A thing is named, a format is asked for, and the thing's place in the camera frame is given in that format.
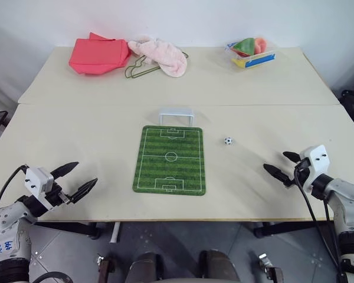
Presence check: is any dark rounded shape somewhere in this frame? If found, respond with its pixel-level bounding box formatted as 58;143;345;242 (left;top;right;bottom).
129;251;166;283
198;249;240;283

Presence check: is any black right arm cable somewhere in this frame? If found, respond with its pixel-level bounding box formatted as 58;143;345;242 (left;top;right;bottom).
293;164;345;277

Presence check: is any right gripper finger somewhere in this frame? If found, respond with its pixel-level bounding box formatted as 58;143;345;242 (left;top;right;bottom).
263;163;294;187
283;150;303;163

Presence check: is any black table base bar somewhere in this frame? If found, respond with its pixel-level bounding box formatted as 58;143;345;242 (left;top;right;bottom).
253;221;336;238

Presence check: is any clear bag of toys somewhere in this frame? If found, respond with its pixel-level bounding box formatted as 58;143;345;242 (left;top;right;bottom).
225;41;277;70

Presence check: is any green wire clothes hanger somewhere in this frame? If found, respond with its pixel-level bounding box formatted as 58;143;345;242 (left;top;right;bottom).
124;51;192;80

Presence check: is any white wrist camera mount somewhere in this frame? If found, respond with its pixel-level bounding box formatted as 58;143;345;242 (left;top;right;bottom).
24;166;54;198
299;144;332;189

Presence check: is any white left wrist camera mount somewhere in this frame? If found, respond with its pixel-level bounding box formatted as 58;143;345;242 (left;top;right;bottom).
24;166;54;198

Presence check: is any toy watermelon slice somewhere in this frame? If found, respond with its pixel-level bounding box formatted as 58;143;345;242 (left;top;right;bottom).
232;37;256;57

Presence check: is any pink toy fruit slice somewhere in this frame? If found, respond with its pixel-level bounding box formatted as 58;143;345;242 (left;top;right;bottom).
253;36;269;55

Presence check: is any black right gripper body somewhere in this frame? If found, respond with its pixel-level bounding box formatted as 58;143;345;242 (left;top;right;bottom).
289;158;312;187

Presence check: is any brown caster wheel bracket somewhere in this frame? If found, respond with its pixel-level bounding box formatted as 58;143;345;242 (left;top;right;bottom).
257;252;284;283
96;253;116;283

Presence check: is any small white goal frame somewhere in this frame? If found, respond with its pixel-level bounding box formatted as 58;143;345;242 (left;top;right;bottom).
158;107;196;127

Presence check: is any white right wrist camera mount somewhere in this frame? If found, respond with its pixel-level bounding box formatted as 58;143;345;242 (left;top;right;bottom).
299;144;332;189

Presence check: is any red folded cloth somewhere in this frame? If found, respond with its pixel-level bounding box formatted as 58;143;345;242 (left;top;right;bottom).
68;31;132;77

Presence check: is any white table leg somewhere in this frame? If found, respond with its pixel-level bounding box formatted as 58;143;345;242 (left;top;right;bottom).
110;221;122;244

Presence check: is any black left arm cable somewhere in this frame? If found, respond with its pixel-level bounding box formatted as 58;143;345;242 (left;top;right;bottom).
0;164;29;213

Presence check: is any pink fluffy towel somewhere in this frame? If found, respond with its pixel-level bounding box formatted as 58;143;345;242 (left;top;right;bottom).
127;35;189;79

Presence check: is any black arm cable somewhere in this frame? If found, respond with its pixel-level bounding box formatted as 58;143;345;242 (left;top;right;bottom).
293;164;345;277
0;164;29;213

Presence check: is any black looped cable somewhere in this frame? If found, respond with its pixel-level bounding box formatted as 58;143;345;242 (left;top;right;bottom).
31;271;69;283

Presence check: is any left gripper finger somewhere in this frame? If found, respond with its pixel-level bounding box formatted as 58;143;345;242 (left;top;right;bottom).
67;177;99;205
49;161;80;180

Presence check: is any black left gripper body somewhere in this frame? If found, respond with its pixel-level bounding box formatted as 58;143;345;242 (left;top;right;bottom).
45;182;73;211

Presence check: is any green soccer field mat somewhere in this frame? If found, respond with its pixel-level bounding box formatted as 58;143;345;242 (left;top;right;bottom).
132;125;208;197

